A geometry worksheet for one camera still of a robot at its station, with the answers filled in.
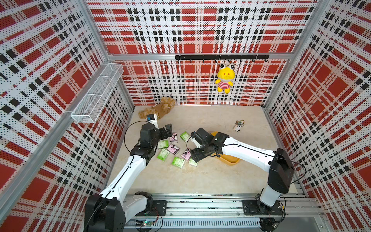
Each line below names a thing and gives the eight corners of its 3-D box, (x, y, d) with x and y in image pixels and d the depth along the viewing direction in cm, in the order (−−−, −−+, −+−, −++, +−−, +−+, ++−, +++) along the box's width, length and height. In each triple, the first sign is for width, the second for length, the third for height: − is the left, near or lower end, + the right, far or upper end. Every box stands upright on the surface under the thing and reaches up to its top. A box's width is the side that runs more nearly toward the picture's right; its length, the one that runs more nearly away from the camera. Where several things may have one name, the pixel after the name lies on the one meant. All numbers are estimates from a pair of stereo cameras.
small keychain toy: (238, 133, 106) (238, 131, 105) (230, 127, 110) (230, 126, 108) (247, 124, 112) (248, 122, 110) (239, 119, 115) (240, 117, 113)
